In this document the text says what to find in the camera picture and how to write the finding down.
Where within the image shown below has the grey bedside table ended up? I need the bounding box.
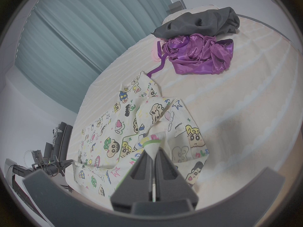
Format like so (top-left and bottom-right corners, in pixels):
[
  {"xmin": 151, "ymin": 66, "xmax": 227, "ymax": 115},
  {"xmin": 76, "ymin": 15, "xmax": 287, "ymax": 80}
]
[{"xmin": 169, "ymin": 1, "xmax": 184, "ymax": 15}]

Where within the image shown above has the white printed pyjama top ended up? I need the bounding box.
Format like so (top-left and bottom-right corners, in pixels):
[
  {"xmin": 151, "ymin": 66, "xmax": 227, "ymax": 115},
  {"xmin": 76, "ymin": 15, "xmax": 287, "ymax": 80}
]
[{"xmin": 65, "ymin": 71, "xmax": 210, "ymax": 198}]

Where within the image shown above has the bed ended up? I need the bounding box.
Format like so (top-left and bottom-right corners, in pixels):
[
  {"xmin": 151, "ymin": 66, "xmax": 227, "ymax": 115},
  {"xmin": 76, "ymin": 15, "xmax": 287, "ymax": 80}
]
[{"xmin": 64, "ymin": 0, "xmax": 303, "ymax": 198}]

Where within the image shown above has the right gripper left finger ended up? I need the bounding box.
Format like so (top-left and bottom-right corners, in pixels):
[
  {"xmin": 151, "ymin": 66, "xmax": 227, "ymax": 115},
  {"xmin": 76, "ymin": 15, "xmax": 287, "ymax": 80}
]
[{"xmin": 110, "ymin": 149, "xmax": 150, "ymax": 210}]

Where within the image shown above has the pink garment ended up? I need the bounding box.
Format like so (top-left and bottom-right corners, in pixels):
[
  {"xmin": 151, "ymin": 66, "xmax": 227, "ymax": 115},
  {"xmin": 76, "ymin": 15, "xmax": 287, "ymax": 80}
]
[{"xmin": 151, "ymin": 40, "xmax": 164, "ymax": 62}]

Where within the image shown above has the blue-green curtain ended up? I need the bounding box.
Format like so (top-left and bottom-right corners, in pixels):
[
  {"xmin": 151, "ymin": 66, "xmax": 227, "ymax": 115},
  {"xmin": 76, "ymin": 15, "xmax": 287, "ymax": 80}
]
[{"xmin": 14, "ymin": 0, "xmax": 173, "ymax": 114}]

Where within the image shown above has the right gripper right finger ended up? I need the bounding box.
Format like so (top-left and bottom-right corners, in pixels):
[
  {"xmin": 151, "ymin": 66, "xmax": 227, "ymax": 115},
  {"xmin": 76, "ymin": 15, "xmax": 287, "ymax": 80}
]
[{"xmin": 154, "ymin": 149, "xmax": 199, "ymax": 210}]

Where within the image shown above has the purple satin garment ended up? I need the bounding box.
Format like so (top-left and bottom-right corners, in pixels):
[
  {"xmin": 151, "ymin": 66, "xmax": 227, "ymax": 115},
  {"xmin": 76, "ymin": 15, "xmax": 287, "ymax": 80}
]
[{"xmin": 147, "ymin": 33, "xmax": 234, "ymax": 78}]

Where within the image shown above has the black chair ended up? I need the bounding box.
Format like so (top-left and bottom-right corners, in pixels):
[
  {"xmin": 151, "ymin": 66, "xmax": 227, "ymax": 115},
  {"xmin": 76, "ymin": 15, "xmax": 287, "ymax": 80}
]
[{"xmin": 45, "ymin": 122, "xmax": 74, "ymax": 157}]

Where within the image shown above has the black garment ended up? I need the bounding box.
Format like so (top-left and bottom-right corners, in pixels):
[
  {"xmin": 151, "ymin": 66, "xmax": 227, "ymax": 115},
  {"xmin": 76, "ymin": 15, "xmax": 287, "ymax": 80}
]
[{"xmin": 151, "ymin": 7, "xmax": 240, "ymax": 38}]

